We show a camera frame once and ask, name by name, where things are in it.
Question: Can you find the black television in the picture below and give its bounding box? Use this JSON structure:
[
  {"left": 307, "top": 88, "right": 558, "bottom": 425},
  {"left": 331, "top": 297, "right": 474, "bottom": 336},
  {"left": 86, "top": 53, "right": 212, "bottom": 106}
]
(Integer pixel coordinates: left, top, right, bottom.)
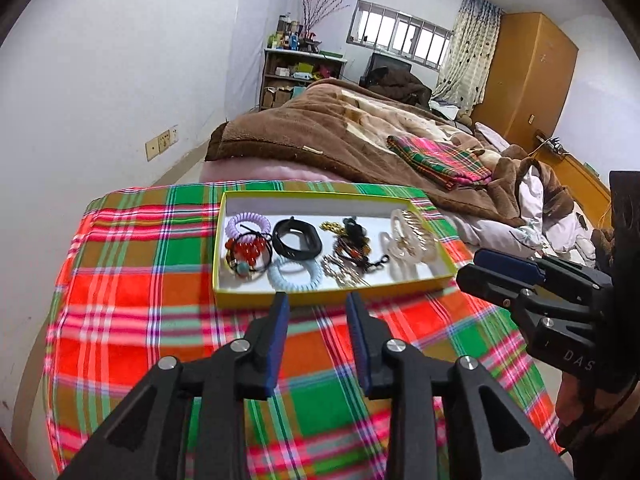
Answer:
[{"left": 365, "top": 52, "right": 412, "bottom": 86}]

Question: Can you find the dark brown coat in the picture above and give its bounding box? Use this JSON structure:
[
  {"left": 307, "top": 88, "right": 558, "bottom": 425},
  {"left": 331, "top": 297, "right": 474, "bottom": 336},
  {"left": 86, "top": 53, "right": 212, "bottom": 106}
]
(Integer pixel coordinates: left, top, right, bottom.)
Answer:
[{"left": 360, "top": 67, "right": 433, "bottom": 108}]

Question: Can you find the vase of dried branches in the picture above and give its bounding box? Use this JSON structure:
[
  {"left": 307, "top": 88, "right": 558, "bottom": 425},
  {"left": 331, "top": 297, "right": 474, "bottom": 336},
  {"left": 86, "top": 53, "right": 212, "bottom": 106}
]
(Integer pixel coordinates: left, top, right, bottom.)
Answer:
[{"left": 299, "top": 0, "right": 351, "bottom": 47}]

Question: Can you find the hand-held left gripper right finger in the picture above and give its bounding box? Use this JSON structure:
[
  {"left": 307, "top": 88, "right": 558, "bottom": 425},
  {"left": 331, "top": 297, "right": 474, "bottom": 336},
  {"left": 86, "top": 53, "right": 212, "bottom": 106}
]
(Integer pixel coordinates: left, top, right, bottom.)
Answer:
[{"left": 346, "top": 291, "right": 576, "bottom": 480}]

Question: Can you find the small black beaded hair tie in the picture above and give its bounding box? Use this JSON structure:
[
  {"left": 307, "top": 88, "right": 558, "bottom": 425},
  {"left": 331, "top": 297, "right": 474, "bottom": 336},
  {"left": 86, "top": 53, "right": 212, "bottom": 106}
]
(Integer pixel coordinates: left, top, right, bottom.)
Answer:
[{"left": 342, "top": 216, "right": 370, "bottom": 242}]

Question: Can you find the light blue spiral hair tie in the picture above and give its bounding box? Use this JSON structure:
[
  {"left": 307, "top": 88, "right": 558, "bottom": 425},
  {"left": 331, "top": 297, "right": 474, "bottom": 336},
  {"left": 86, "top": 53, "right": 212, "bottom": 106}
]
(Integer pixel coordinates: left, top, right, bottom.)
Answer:
[{"left": 267, "top": 257, "right": 324, "bottom": 292}]

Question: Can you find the person's right hand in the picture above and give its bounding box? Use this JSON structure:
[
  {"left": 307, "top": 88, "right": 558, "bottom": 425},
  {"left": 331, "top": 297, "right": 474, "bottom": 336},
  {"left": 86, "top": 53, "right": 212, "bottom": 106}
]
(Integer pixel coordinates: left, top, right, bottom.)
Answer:
[{"left": 554, "top": 370, "right": 622, "bottom": 448}]

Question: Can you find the brown fleece blanket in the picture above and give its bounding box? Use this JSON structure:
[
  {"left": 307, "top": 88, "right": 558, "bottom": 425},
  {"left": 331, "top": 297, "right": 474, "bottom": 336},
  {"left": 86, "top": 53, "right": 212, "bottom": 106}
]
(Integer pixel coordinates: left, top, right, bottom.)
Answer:
[{"left": 205, "top": 77, "right": 576, "bottom": 228}]

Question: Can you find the red bead bracelet gold charm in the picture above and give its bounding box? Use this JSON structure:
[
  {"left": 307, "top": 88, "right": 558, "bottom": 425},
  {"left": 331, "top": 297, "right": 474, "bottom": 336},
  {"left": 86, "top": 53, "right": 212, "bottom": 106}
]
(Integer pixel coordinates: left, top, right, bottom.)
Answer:
[{"left": 225, "top": 230, "right": 275, "bottom": 279}]

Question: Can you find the purple spiral hair tie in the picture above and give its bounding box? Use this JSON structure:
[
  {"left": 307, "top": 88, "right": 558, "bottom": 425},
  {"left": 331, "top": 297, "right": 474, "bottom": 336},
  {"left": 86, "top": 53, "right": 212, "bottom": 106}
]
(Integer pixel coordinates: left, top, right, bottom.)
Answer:
[{"left": 226, "top": 212, "right": 271, "bottom": 239}]

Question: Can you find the wooden wardrobe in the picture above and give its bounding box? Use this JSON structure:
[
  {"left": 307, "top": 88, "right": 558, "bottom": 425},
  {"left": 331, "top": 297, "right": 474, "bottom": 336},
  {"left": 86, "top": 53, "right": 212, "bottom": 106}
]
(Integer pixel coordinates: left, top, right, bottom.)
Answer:
[{"left": 472, "top": 12, "right": 580, "bottom": 153}]

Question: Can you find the pink bed sheet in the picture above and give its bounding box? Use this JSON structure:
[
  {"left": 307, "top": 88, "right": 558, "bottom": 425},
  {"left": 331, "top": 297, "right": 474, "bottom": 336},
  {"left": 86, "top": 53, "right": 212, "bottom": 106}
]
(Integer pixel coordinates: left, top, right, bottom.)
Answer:
[{"left": 200, "top": 157, "right": 351, "bottom": 196}]

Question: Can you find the wooden side desk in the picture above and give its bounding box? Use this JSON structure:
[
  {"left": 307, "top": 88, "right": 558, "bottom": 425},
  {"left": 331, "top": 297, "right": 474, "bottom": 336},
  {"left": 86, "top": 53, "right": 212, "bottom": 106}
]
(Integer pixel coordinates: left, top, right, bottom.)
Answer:
[{"left": 535, "top": 130, "right": 613, "bottom": 223}]

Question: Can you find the plaid cloth cover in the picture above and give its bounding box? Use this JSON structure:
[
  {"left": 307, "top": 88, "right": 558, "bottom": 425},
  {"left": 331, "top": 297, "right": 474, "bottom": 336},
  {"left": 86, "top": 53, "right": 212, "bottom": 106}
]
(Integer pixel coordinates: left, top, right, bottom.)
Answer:
[{"left": 42, "top": 182, "right": 561, "bottom": 480}]

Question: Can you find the row of bottles on shelf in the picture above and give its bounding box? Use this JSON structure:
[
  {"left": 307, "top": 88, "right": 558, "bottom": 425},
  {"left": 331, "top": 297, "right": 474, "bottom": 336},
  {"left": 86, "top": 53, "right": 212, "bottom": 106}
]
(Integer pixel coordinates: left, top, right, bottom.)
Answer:
[{"left": 267, "top": 15, "right": 321, "bottom": 53}]

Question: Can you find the white duvet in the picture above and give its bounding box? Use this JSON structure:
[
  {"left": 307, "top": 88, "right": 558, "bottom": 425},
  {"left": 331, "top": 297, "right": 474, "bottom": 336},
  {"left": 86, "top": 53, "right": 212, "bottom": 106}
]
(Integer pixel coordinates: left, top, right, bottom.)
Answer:
[{"left": 450, "top": 125, "right": 601, "bottom": 263}]

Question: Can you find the dark bead bracelet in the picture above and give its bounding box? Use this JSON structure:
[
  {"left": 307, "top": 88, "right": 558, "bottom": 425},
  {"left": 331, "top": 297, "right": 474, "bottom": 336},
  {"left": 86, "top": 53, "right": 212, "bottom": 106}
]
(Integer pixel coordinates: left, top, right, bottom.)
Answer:
[{"left": 332, "top": 237, "right": 390, "bottom": 273}]

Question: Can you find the patterned curtain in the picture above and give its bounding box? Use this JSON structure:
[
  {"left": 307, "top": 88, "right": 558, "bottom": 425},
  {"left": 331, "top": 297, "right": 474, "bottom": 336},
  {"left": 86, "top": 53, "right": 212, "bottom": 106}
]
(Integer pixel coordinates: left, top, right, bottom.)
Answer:
[{"left": 430, "top": 0, "right": 502, "bottom": 118}]

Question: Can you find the gold metal hair clip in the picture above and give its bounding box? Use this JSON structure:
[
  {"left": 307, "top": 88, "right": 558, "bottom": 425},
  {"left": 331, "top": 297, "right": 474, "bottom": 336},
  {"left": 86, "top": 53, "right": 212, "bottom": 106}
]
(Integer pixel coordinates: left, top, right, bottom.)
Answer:
[{"left": 322, "top": 255, "right": 372, "bottom": 289}]

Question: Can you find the yellow-green shallow cardboard box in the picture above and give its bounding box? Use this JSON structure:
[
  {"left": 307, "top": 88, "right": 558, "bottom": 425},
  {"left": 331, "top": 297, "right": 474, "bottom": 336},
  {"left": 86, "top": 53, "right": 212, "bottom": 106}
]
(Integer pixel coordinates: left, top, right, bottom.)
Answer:
[{"left": 212, "top": 190, "right": 458, "bottom": 309}]

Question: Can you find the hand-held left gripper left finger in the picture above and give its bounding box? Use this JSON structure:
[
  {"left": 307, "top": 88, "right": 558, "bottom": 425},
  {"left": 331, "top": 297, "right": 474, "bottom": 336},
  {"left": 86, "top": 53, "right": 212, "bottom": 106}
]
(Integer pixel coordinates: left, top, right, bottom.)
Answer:
[{"left": 57, "top": 291, "right": 292, "bottom": 480}]

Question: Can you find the barred window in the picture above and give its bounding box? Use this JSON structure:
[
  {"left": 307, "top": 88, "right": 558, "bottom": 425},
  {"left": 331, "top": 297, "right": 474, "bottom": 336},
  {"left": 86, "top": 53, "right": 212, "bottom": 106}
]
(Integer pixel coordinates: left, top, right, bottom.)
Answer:
[{"left": 345, "top": 0, "right": 453, "bottom": 72}]

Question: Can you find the beige wall socket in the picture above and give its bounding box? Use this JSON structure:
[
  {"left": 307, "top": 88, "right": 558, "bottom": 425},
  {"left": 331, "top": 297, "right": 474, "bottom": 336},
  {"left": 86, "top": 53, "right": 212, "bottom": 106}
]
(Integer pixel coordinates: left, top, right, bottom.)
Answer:
[{"left": 145, "top": 125, "right": 180, "bottom": 162}]

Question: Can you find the wooden shelf unit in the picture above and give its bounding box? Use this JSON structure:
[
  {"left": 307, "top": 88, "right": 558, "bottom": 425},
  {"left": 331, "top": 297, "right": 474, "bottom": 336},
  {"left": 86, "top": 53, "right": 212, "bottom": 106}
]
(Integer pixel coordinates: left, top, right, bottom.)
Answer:
[{"left": 260, "top": 49, "right": 347, "bottom": 111}]

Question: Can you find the black wristband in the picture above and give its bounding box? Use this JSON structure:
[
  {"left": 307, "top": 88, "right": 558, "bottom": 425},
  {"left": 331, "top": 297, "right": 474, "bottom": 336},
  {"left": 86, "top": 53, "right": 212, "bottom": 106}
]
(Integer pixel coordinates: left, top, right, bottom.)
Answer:
[{"left": 272, "top": 216, "right": 321, "bottom": 262}]

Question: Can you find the folded plaid cloth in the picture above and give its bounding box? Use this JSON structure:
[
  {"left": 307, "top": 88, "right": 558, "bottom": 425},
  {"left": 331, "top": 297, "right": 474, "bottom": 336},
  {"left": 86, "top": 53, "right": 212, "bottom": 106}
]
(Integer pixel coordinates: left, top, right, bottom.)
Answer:
[{"left": 386, "top": 134, "right": 493, "bottom": 192}]

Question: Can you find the cardboard carton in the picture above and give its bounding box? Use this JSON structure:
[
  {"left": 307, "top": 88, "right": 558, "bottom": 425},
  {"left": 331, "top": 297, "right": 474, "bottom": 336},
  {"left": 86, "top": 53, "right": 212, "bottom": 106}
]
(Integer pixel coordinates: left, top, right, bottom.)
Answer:
[{"left": 262, "top": 87, "right": 293, "bottom": 110}]

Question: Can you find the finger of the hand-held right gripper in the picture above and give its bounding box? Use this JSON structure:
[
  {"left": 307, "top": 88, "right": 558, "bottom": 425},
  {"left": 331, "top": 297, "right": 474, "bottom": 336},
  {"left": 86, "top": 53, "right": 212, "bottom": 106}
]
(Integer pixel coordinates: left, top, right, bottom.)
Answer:
[
  {"left": 472, "top": 248, "right": 616, "bottom": 293},
  {"left": 456, "top": 264, "right": 617, "bottom": 392}
]

